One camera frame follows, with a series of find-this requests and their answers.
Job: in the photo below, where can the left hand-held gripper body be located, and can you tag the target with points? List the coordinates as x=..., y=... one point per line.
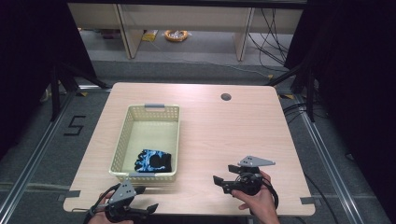
x=123, y=193

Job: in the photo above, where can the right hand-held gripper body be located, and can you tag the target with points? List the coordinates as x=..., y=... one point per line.
x=249, y=183

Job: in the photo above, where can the blue patterned black glove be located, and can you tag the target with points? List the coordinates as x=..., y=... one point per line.
x=149, y=160

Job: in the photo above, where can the person's right hand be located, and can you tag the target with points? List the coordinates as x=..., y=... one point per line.
x=261, y=207

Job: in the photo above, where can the person's left hand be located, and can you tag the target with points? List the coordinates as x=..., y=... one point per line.
x=98, y=217

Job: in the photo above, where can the grey tape piece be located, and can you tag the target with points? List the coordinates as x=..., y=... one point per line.
x=73, y=194
x=308, y=200

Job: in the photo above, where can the black metal stand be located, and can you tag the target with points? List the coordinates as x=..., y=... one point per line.
x=309, y=90
x=56, y=93

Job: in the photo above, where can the yellow packet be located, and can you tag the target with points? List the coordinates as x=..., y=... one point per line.
x=150, y=36

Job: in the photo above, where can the black curtain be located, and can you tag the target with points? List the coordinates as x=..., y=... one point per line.
x=28, y=46
x=358, y=62

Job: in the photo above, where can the aluminium floor rail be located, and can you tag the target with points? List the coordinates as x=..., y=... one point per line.
x=37, y=155
x=330, y=161

